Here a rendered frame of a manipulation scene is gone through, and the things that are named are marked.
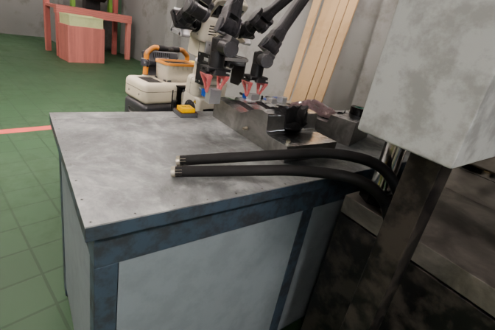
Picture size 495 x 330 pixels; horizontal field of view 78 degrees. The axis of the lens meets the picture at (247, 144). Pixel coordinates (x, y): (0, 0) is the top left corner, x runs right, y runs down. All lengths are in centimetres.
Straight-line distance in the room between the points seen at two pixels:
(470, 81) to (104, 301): 81
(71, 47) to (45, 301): 562
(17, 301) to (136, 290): 90
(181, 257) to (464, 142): 66
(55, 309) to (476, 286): 146
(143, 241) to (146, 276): 11
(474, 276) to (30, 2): 995
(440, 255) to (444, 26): 56
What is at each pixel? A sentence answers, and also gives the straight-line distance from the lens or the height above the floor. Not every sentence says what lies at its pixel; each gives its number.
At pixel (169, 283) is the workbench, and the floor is 55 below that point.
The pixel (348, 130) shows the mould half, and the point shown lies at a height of 87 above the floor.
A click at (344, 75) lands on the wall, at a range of 420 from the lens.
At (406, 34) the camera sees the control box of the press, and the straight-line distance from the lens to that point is 54.
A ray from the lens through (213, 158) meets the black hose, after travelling 88.
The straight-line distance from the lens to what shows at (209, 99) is 120.
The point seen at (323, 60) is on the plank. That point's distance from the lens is 388.
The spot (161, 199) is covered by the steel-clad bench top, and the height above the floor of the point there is 80.
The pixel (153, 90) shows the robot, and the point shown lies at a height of 77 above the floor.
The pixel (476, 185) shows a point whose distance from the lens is 133.
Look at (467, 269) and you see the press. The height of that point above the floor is 78.
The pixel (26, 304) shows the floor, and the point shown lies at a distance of 168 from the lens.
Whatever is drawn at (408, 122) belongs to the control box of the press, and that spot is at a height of 111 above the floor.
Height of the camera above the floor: 120
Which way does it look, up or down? 21 degrees down
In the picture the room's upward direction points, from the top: 11 degrees clockwise
